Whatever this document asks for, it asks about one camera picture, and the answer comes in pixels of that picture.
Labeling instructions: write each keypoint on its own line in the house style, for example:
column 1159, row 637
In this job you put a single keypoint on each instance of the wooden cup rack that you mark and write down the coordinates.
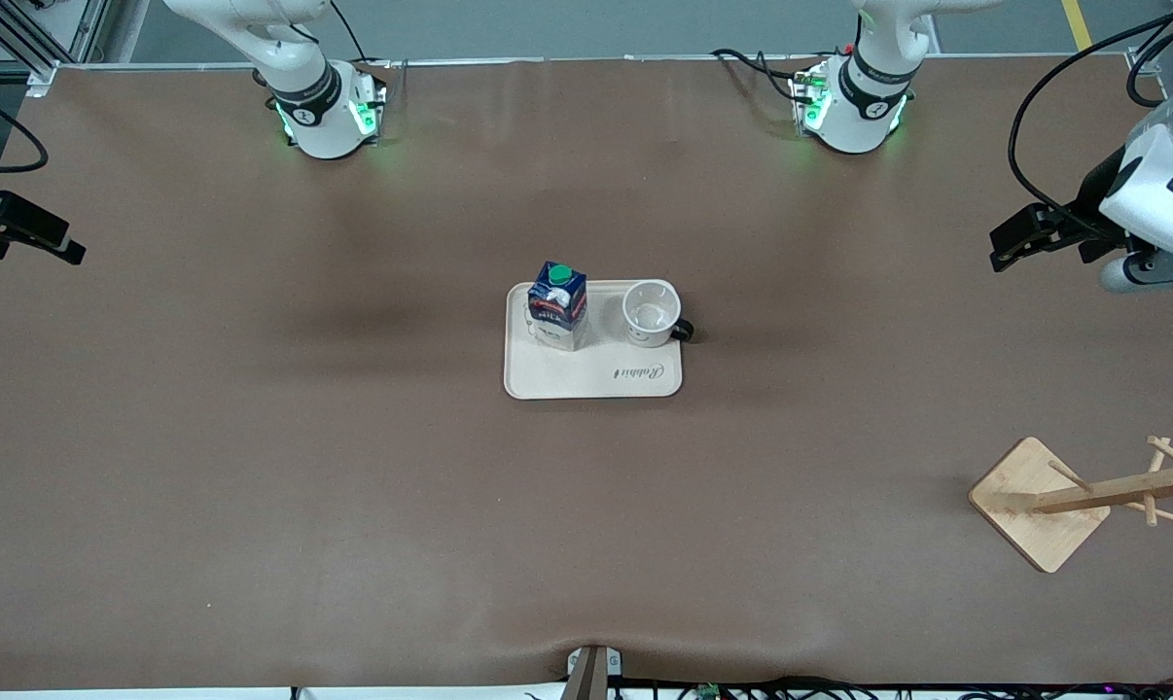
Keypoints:
column 1039, row 525

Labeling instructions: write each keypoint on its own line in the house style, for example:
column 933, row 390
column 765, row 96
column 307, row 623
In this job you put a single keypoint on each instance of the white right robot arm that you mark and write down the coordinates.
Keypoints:
column 319, row 117

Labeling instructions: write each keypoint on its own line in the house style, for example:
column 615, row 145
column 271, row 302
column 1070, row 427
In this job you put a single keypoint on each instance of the blue milk carton green cap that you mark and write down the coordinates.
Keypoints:
column 557, row 306

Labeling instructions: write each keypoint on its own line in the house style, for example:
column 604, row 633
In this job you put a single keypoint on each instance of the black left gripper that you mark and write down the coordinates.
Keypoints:
column 1095, row 197

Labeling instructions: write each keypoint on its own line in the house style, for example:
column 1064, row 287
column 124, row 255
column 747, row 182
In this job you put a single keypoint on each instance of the cream tray with bear print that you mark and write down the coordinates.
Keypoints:
column 596, row 374

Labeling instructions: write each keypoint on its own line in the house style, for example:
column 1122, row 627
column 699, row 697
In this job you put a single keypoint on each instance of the table edge camera mount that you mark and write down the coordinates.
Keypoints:
column 592, row 671

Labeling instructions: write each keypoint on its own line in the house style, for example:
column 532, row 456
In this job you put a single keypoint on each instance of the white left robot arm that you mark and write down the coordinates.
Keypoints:
column 864, row 117

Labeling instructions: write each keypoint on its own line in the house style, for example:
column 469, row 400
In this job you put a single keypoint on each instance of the aluminium frame profile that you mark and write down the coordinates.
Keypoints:
column 22, row 39

